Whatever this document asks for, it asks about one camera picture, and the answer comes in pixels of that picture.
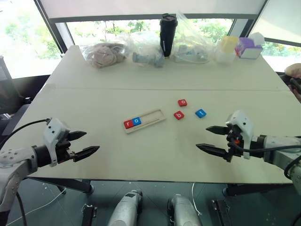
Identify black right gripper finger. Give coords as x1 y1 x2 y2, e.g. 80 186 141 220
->
195 143 231 162
206 125 229 136

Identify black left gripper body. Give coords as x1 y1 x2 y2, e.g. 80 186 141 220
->
55 134 76 164

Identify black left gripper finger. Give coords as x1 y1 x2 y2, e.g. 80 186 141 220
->
68 130 87 142
72 145 101 163

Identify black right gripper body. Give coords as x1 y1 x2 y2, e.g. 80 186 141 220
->
225 124 245 163

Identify blue letter tile t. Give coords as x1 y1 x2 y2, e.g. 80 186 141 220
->
194 108 208 119

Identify wooden letter tray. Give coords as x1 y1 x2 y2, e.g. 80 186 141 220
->
123 108 167 135

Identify silver robot leg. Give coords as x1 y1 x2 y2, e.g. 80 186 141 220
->
107 189 143 226
167 194 202 226

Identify bystander's bare hand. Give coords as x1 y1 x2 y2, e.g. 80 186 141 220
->
284 63 301 76

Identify black table leg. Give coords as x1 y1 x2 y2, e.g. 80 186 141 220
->
27 177 95 195
222 183 295 197

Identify black office chair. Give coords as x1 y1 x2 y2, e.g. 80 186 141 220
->
0 55 32 143

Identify clear container with yellow lid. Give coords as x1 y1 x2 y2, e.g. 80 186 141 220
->
214 35 239 65

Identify plastic bag with pink plush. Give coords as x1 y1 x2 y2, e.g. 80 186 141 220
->
82 41 129 69

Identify black handheld device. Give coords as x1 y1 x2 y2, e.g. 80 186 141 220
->
279 73 301 105

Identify tall clear plastic bag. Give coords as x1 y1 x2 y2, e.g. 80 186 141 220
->
173 10 215 65

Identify purple tissue box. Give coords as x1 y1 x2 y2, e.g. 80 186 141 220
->
234 32 264 60

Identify plastic bag with grey items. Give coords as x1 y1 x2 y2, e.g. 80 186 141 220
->
121 31 166 69

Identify black travel tumbler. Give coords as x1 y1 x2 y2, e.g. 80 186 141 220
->
159 13 179 58

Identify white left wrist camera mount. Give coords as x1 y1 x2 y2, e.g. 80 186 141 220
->
43 117 71 168

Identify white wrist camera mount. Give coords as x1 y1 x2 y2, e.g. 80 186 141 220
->
225 110 254 160
43 117 71 168

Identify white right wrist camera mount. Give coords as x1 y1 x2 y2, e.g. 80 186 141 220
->
225 110 254 160

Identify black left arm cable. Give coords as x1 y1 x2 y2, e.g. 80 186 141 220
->
0 118 51 151

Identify short white floor cable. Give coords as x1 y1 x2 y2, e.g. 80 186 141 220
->
191 182 203 216

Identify long white floor cable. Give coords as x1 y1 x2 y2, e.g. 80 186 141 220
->
6 187 68 225

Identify black stand bracket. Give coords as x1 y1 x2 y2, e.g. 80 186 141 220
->
211 199 232 226
82 204 98 226

